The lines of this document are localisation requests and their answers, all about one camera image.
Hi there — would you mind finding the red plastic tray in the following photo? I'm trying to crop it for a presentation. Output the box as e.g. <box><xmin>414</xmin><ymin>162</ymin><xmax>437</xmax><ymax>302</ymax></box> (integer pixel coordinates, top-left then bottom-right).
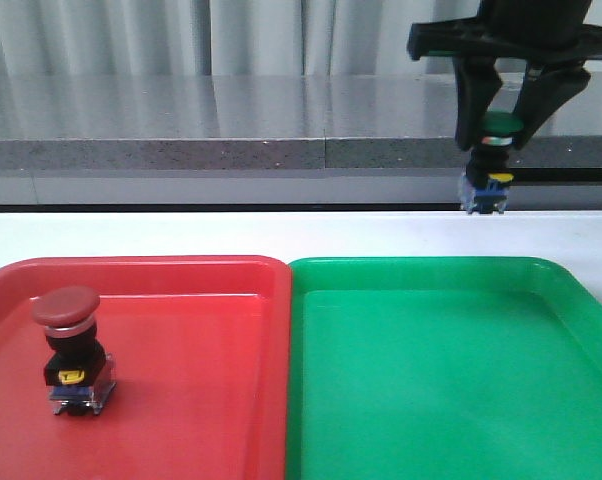
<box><xmin>0</xmin><ymin>256</ymin><xmax>291</xmax><ymax>479</ymax></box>

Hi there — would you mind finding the green plastic tray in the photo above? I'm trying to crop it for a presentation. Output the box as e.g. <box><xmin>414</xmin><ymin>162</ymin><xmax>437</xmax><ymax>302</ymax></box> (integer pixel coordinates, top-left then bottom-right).
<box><xmin>286</xmin><ymin>257</ymin><xmax>602</xmax><ymax>479</ymax></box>

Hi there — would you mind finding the grey curtain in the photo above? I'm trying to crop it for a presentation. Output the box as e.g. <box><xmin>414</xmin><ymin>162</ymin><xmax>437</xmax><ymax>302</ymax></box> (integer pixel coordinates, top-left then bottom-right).
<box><xmin>0</xmin><ymin>0</ymin><xmax>580</xmax><ymax>79</ymax></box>

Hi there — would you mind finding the red mushroom push button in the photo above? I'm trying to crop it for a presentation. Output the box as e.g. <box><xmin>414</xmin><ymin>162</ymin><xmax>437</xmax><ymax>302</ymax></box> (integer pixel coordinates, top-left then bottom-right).
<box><xmin>31</xmin><ymin>286</ymin><xmax>116</xmax><ymax>416</ymax></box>

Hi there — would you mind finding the green mushroom push button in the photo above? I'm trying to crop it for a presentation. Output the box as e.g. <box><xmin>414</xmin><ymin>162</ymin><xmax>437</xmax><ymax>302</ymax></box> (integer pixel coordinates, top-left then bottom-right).
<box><xmin>458</xmin><ymin>111</ymin><xmax>523</xmax><ymax>214</ymax></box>

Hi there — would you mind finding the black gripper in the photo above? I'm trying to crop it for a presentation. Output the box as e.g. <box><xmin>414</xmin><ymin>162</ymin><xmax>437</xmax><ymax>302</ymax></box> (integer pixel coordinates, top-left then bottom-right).
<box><xmin>407</xmin><ymin>0</ymin><xmax>602</xmax><ymax>151</ymax></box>

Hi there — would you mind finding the grey stone counter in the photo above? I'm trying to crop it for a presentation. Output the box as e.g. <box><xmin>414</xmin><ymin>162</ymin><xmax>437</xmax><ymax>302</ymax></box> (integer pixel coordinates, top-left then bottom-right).
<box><xmin>0</xmin><ymin>71</ymin><xmax>602</xmax><ymax>209</ymax></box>

